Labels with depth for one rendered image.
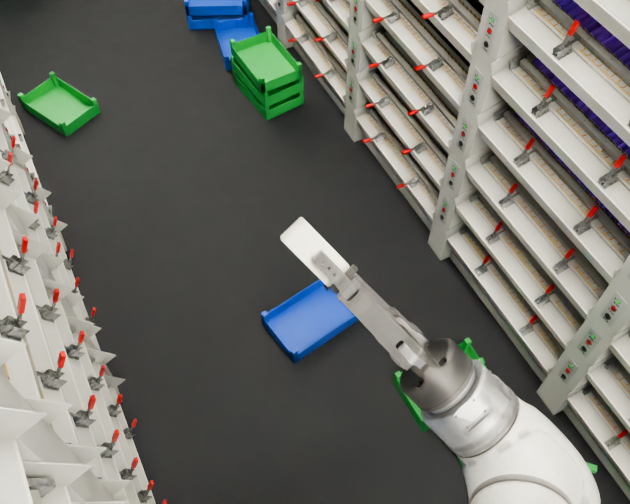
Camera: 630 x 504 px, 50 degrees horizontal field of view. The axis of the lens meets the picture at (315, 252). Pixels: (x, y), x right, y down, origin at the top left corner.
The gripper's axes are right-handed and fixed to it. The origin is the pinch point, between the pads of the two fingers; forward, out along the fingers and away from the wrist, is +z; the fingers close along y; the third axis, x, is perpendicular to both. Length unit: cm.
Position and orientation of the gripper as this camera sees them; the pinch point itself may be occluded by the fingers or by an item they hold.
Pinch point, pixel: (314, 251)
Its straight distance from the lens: 68.2
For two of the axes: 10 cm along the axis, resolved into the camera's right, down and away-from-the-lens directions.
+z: -6.9, -7.0, -1.8
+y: 0.7, 1.8, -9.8
